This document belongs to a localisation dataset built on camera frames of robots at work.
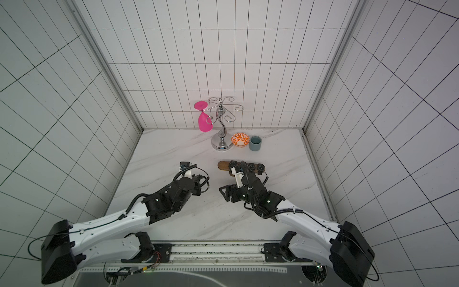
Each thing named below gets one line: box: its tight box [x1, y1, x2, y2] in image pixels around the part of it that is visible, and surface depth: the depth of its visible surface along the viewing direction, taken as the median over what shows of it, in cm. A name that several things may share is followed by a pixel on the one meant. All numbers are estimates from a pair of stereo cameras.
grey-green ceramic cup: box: [249, 135, 263, 152], surface depth 110 cm
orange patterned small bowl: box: [231, 132, 250, 148], surface depth 112 cm
